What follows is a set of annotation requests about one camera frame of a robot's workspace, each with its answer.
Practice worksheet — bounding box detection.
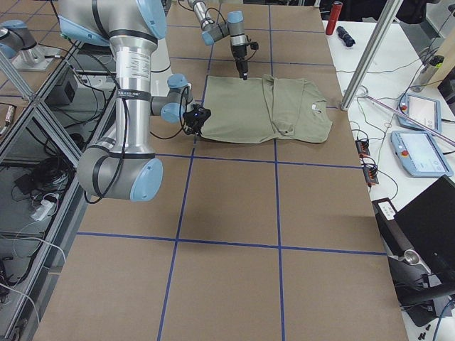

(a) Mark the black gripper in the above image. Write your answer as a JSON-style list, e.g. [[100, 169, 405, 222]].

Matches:
[[231, 45, 248, 80], [183, 117, 205, 136]]

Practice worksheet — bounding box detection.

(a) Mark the olive green long-sleeve shirt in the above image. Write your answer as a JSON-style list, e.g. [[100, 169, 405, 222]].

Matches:
[[202, 74, 332, 144]]

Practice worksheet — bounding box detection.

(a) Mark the spare grey robot arm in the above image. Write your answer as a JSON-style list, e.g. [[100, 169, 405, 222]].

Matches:
[[1, 20, 61, 72]]

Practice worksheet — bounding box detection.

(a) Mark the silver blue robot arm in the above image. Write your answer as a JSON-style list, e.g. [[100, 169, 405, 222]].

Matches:
[[188, 1, 257, 80], [58, 1, 210, 202]]

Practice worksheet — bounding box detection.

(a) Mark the dark blue folded cloth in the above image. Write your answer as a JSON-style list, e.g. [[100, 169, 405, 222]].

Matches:
[[336, 26, 355, 48]]

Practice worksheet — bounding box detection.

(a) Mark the red cylindrical bottle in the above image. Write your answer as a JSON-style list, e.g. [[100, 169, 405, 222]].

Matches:
[[325, 1, 343, 36]]

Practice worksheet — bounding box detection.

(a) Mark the brown paper table cover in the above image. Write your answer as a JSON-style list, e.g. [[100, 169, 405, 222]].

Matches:
[[35, 5, 407, 340]]

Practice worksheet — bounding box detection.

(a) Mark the orange black connector board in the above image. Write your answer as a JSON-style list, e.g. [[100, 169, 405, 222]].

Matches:
[[355, 139, 379, 188]]

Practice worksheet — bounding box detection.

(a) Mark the white power strip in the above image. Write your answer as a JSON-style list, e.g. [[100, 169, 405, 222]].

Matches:
[[31, 202, 56, 221]]

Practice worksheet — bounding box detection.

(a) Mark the upper teach pendant tablet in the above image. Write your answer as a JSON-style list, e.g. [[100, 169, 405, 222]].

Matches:
[[398, 94, 441, 132]]

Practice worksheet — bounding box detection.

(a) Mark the teach pendant tablet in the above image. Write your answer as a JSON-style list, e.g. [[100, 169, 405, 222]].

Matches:
[[390, 131, 454, 178], [398, 94, 441, 132]]

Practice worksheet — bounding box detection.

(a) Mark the lower teach pendant tablet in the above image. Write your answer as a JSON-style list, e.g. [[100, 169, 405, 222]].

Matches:
[[390, 131, 454, 178]]

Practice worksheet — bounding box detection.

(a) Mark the black box with label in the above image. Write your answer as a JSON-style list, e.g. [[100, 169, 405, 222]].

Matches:
[[372, 198, 413, 256]]

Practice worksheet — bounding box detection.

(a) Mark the black monitor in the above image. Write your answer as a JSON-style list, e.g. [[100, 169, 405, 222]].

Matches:
[[393, 174, 455, 278]]

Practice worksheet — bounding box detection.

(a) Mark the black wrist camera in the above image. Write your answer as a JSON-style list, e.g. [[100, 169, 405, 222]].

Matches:
[[183, 104, 211, 122], [248, 41, 259, 50]]

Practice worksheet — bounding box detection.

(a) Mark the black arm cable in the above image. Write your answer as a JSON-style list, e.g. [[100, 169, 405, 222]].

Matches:
[[81, 81, 200, 205]]

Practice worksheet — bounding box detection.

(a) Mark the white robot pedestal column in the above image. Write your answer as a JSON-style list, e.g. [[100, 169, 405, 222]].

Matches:
[[149, 0, 172, 75]]

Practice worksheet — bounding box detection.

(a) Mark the aluminium frame post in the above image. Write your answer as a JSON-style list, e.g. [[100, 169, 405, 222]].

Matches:
[[341, 0, 403, 111]]

